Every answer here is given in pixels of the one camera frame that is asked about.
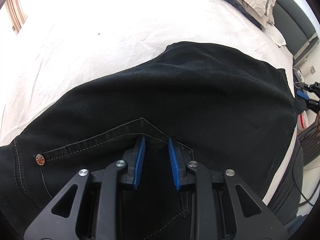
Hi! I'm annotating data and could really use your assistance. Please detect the orange white bag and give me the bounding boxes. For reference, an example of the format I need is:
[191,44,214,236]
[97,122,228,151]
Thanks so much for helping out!
[297,111,309,131]

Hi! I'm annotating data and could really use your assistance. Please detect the black jeans pants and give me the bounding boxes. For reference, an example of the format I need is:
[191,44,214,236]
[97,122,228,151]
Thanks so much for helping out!
[1,42,298,239]

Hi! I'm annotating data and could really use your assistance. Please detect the white flat pillow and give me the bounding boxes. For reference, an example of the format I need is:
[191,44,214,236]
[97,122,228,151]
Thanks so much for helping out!
[265,23,286,47]

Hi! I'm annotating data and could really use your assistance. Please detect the dark bedside table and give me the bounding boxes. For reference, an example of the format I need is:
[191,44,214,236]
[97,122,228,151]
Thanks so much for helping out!
[293,68,304,84]

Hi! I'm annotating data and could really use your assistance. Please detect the left beige curtain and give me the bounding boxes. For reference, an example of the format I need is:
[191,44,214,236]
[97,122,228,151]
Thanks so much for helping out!
[5,0,27,33]

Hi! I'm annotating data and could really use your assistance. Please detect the dark grey headboard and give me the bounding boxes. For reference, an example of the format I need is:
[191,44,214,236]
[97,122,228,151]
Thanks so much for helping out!
[273,0,319,64]

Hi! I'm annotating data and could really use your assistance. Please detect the wall socket near headboard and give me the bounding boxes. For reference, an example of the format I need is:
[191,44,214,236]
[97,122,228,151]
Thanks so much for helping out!
[310,66,316,74]

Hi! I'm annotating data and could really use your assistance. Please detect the white bed sheet mattress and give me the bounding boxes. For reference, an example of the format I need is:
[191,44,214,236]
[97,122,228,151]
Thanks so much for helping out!
[1,0,295,204]

